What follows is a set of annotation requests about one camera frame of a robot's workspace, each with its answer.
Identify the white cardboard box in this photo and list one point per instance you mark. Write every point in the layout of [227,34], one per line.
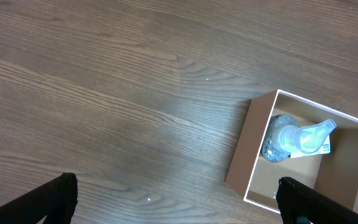
[334,175]

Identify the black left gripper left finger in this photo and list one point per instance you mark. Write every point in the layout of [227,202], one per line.
[52,202]

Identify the green white soap box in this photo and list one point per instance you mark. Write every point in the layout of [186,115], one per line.
[324,149]

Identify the clear pump bottle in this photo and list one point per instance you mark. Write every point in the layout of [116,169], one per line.
[284,136]

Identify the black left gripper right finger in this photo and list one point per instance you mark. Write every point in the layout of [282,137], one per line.
[298,203]

